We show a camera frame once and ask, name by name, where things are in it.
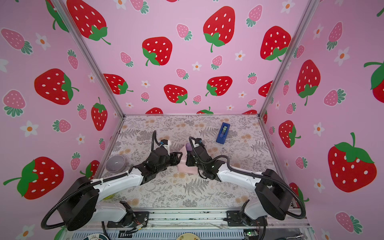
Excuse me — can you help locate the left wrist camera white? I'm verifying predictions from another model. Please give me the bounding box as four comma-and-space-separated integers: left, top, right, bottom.
159, 139, 171, 147

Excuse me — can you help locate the purple wrapping paper sheet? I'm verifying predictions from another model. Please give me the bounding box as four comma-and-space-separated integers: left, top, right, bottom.
177, 143, 198, 175

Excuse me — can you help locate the grey round lid disc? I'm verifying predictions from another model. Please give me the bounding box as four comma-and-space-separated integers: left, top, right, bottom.
105, 155, 126, 174

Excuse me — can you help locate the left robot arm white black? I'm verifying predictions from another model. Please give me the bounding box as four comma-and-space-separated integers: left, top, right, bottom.
41, 147, 183, 231

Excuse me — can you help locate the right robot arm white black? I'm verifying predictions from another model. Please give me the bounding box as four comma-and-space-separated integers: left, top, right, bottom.
186, 145, 306, 221

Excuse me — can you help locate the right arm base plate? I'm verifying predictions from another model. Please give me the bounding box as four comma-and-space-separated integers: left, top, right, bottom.
223, 200, 268, 227

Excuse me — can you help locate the blue tape dispenser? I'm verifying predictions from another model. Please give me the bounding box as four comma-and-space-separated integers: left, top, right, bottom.
216, 123, 230, 145

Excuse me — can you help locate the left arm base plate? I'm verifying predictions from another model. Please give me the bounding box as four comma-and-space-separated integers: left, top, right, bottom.
107, 201, 150, 229

